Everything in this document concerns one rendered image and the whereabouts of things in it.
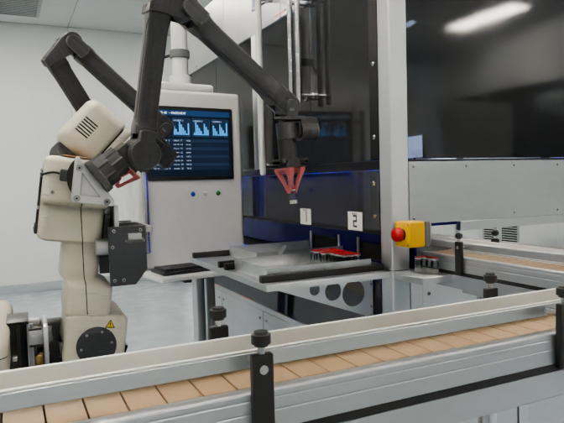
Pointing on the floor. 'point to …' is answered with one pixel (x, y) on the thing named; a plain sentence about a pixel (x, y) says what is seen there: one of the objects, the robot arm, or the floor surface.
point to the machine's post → (393, 148)
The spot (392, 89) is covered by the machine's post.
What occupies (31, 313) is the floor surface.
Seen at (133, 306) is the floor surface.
